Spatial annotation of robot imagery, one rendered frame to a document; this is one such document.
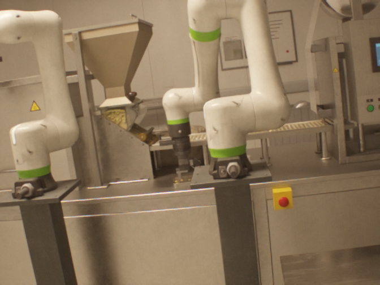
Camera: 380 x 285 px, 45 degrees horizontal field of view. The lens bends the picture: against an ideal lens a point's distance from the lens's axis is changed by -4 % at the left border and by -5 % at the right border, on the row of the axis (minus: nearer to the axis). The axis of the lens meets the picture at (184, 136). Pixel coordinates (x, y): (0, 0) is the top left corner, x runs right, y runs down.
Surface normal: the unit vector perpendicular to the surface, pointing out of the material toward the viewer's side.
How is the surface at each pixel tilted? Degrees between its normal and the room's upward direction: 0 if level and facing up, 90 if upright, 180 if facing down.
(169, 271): 90
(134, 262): 90
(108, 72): 114
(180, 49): 90
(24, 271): 90
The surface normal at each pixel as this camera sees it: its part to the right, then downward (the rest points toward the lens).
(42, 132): 0.83, -0.08
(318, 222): -0.11, 0.16
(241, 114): 0.09, 0.07
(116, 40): -0.05, 0.55
